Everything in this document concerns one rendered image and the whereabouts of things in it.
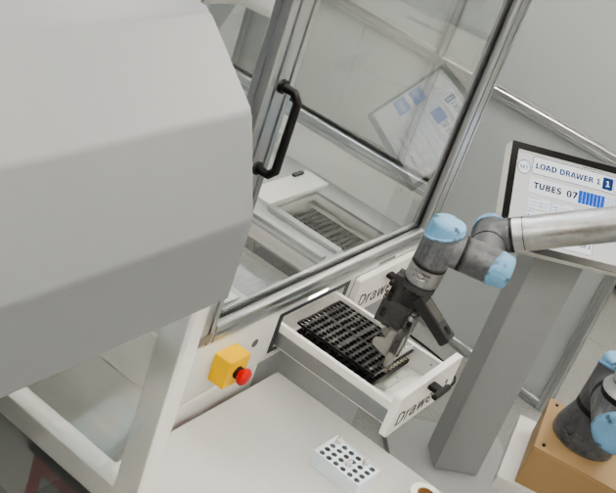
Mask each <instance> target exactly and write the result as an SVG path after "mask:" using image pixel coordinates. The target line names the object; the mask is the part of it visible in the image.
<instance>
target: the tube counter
mask: <svg viewBox="0 0 616 493"><path fill-rule="evenodd" d="M565 200H566V201H568V202H574V203H578V204H582V205H586V206H589V207H593V208H598V207H607V206H615V205H616V199H614V198H610V197H607V196H604V195H600V194H596V193H592V192H588V191H584V190H581V189H577V188H573V187H569V186H567V188H566V195H565Z"/></svg>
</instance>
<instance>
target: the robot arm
mask: <svg viewBox="0 0 616 493"><path fill-rule="evenodd" d="M465 232H466V226H465V224H464V223H463V222H462V221H461V220H459V219H458V218H457V217H456V216H454V215H451V214H448V213H437V214H435V215H434V216H433V217H432V218H431V220H430V222H429V224H428V226H427V227H426V229H425V230H424V232H423V236H422V238H421V240H420V242H419V244H418V247H417V249H416V251H415V253H414V256H413V258H412V260H411V262H410V264H409V266H408V268H407V270H405V269H403V268H401V270H400V271H399V272H397V273H396V275H395V277H394V282H393V285H392V287H391V289H390V291H387V292H386V293H385V294H384V295H385V296H383V300H382V301H381V304H380V305H379V307H378V309H377V311H376V313H375V315H374V319H376V320H378V321H379V322H380V323H381V325H383V326H385V327H383V328H382V330H381V332H382V334H383V335H384V336H375V337H374V339H373V345H374V346H375V347H376V348H377V349H378V350H379V351H380V352H381V353H382V354H383V355H384V356H385V361H384V363H383V367H387V366H389V365H391V364H392V363H393V362H394V359H395V358H396V357H398V356H399V354H400V353H401V351H402V349H403V347H404V346H405V344H406V342H407V340H408V339H409V337H410V335H411V333H412V331H413V330H414V328H415V327H416V325H417V324H418V321H419V319H420V318H422V320H423V321H424V323H425V324H426V326H427V327H428V328H429V330H430V331H431V333H432V334H433V336H434V338H435V339H436V341H437V342H438V344H439V345H440V346H443V345H445V344H447V343H448V342H449V341H450V340H451V339H452V338H453V337H454V333H453V331H452V330H451V328H450V327H449V325H448V323H447V322H446V320H445V319H444V317H443V315H442V314H441V312H440V311H439V309H438V308H437V306H436V304H435V303H434V301H433V300H432V298H431V296H432V295H434V293H435V291H436V289H437V288H438V287H439V285H440V283H441V281H442V279H443V277H444V275H445V273H446V271H447V269H448V267H449V268H452V269H454V270H456V271H458V272H460V273H462V274H465V275H466V276H468V277H471V278H473V279H475V280H477V281H480V282H482V283H483V284H484V285H489V286H492V287H494V288H497V289H502V288H504V287H505V286H506V284H507V282H508V281H509V279H510V277H511V275H512V273H513V270H514V267H515V264H516V259H515V257H514V256H513V255H510V254H509V253H511V252H520V251H529V250H539V249H549V248H560V247H578V246H588V245H598V244H608V243H616V205H615V206H607V207H598V208H588V209H579V210H570V211H561V212H553V213H544V214H535V215H526V216H517V217H510V218H502V217H501V216H500V215H498V214H495V213H486V214H483V215H481V216H480V217H478V218H477V220H476V221H475V223H474V225H473V227H472V229H471V233H470V236H468V235H466V234H465ZM390 327H391V328H390ZM552 427H553V430H554V432H555V434H556V436H557V437H558V439H559V440H560V441H561V442H562V443H563V444H564V445H565V446H566V447H567V448H569V449H570V450H571V451H573V452H574V453H576V454H578V455H579V456H581V457H584V458H586V459H589V460H592V461H597V462H605V461H608V460H610V459H611V458H612V456H613V455H616V350H609V351H607V352H605V353H604V354H603V356H602V357H601V358H600V359H599V360H598V363H597V365H596V366H595V368H594V370H593V372H592V374H591V375H590V377H589V378H588V380H587V382H586V383H585V385H584V387H583V388H582V390H581V392H580V393H579V395H578V396H577V398H576V399H575V400H574V401H572V402H571V403H570V404H568V405H567V406H566V407H565V408H563V409H562V410H561V411H559V412H558V414H557V415H556V417H555V418H554V420H553V422H552Z"/></svg>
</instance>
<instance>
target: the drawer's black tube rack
mask: <svg viewBox="0 0 616 493"><path fill-rule="evenodd" d="M340 303H341V304H340ZM337 305H338V306H337ZM334 307H335V308H334ZM346 307H347V308H346ZM343 309H344V310H343ZM327 310H328V311H327ZM351 311H352V312H351ZM324 312H326V313H324ZM349 313H350V314H349ZM319 314H320V315H319ZM321 315H322V316H321ZM346 315H347V316H346ZM357 315H358V316H357ZM315 316H317V317H315ZM354 317H356V318H354ZM312 318H314V319H312ZM351 319H353V320H351ZM363 319H364V320H363ZM309 320H310V321H309ZM365 320H366V321H365ZM360 321H361V322H360ZM305 322H307V323H305ZM357 323H359V324H357ZM297 324H298V325H299V326H301V327H302V328H300V329H298V330H297V331H296V332H298V333H299V334H301V335H302V336H304V337H305V338H307V339H308V340H309V341H311V342H312V343H314V344H315V345H317V346H318V347H319V348H321V349H322V350H324V351H325V352H326V353H327V354H328V355H330V356H331V357H333V358H334V359H335V360H337V361H338V362H340V363H341V364H342V365H344V366H345V367H347V368H348V369H349V370H351V371H352V372H354V373H355V374H357V375H358V376H359V377H361V378H362V379H364V380H365V381H367V382H368V383H370V384H371V385H375V384H377V383H378V382H380V381H382V380H383V379H385V378H386V377H388V376H389V375H391V374H392V373H394V372H395V371H397V370H398V369H400V368H401V367H403V366H404V365H406V364H408V363H409V360H410V359H408V358H407V360H404V362H401V364H398V366H395V367H394V368H392V369H391V370H388V371H387V373H384V372H381V373H380V374H378V375H377V376H375V377H372V376H371V375H369V374H368V373H367V371H368V370H369V369H372V368H373V367H374V366H376V365H377V364H379V363H380V362H382V361H384V360H385V356H384V355H383V354H382V353H381V352H380V351H379V350H378V349H377V348H376V347H375V346H374V345H373V339H374V337H375V336H384V335H383V334H382V332H381V330H382V328H381V327H379V326H378V325H377V324H375V323H374V322H372V321H371V320H369V319H368V318H366V317H365V316H363V315H362V314H360V313H359V312H357V311H356V310H354V309H353V308H351V307H350V306H348V305H347V304H345V303H344V302H342V301H341V300H339V301H337V302H335V303H333V304H331V305H329V306H327V307H325V308H323V309H321V310H319V311H318V312H316V313H314V314H312V315H310V316H308V317H306V318H304V319H302V320H300V321H298V322H297ZM302 324H304V325H302ZM363 327H364V328H363Z"/></svg>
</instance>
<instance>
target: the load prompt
mask: <svg viewBox="0 0 616 493"><path fill-rule="evenodd" d="M531 173H534V174H537V175H541V176H545V177H549V178H552V179H556V180H559V181H563V182H567V183H571V184H575V185H579V186H582V187H586V188H590V189H594V190H598V191H602V192H604V193H608V194H612V195H616V177H612V176H608V175H605V174H601V173H597V172H593V171H589V170H587V169H583V168H579V167H575V166H572V165H568V164H564V163H560V162H556V161H553V160H549V159H545V158H541V157H535V156H534V158H533V164H532V171H531Z"/></svg>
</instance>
